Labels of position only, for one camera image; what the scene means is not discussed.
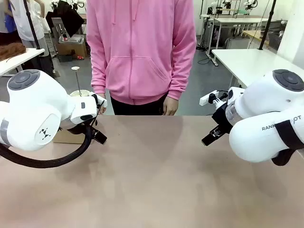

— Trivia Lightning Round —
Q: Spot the background person in white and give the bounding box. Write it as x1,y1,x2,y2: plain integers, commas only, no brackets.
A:
0,0,56,78

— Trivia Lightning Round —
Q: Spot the brown cardboard cup carrier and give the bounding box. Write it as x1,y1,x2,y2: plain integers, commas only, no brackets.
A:
53,127,84,145

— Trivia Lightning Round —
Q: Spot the person in pink hoodie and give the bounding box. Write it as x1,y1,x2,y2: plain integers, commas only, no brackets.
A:
85,0,197,116

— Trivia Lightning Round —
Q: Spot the black sleeved left arm cable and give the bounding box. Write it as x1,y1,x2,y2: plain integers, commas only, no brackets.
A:
0,116,98,170

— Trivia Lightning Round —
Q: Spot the metal rod stand with disc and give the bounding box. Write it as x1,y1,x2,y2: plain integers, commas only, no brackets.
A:
69,66,93,97

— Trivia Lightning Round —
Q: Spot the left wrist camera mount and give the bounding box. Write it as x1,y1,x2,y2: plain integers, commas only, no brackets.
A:
91,94,108,113

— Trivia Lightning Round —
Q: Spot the black pole stand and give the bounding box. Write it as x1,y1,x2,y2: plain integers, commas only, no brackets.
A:
258,0,277,51
23,0,43,50

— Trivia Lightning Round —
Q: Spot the person's left hand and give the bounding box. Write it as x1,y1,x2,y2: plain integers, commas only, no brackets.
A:
163,96,179,116

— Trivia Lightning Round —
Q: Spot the large white side table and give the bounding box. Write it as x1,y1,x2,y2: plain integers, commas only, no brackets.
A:
211,48,304,89

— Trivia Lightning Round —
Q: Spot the grey mesh bin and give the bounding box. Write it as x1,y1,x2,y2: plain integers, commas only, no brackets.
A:
266,31,284,49

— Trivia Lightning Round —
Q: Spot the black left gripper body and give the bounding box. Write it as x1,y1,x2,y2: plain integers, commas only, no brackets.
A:
67,123,95,136

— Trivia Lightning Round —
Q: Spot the person's left forearm pink sleeve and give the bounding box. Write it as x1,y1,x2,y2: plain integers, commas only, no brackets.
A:
167,45,197,100

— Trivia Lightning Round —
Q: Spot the white background workbench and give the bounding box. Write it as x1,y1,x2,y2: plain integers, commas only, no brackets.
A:
199,13,269,56

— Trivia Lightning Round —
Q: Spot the black hanging garment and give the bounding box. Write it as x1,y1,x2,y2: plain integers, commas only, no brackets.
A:
45,0,86,38

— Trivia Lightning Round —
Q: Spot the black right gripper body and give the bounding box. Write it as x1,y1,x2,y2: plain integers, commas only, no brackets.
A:
211,103,235,134

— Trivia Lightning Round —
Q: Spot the brown cardboard box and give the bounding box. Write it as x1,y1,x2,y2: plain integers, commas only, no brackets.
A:
56,40,89,59

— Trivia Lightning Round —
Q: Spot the brown furry cloth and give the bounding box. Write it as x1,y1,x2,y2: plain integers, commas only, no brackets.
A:
0,43,27,62

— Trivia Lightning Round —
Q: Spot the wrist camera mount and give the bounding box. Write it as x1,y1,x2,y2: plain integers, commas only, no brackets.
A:
199,87,243,106
91,94,108,113

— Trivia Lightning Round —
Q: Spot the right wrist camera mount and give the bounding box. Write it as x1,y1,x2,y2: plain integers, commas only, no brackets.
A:
199,87,243,106

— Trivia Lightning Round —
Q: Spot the person's right forearm pink sleeve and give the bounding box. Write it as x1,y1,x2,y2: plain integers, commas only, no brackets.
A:
91,45,110,95

